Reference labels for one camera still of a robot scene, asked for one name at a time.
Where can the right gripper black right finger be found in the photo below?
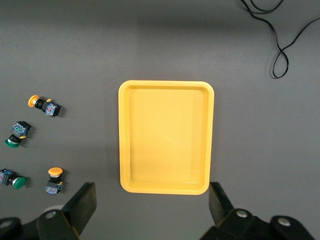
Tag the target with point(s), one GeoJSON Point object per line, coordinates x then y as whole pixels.
{"type": "Point", "coordinates": [220, 205]}

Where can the yellow plastic tray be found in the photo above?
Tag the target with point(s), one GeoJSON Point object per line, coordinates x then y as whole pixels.
{"type": "Point", "coordinates": [165, 137]}

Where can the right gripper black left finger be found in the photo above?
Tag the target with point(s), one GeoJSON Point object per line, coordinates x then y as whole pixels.
{"type": "Point", "coordinates": [82, 205]}

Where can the green mushroom push button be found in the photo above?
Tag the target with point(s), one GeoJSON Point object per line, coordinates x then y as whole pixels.
{"type": "Point", "coordinates": [18, 182]}
{"type": "Point", "coordinates": [20, 128]}

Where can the yellow mushroom push button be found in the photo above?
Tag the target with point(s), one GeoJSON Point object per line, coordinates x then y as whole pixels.
{"type": "Point", "coordinates": [51, 109]}
{"type": "Point", "coordinates": [55, 171]}

